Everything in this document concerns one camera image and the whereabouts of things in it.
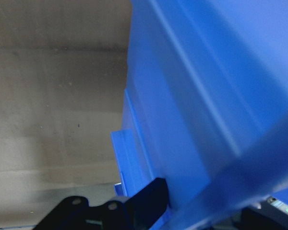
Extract blue plastic battery bin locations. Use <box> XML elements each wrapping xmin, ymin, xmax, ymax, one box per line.
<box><xmin>110</xmin><ymin>0</ymin><xmax>288</xmax><ymax>230</ymax></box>

